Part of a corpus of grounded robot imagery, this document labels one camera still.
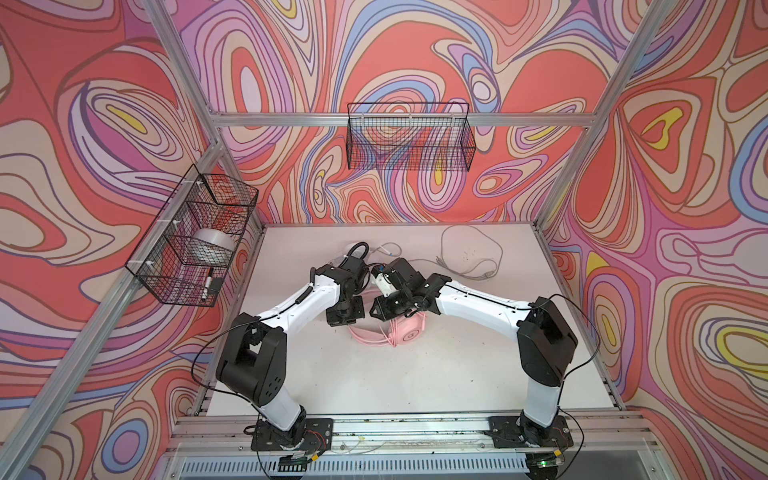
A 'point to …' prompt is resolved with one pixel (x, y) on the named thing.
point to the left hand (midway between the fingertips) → (357, 319)
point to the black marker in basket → (208, 283)
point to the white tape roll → (211, 247)
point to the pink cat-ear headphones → (406, 330)
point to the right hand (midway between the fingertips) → (376, 317)
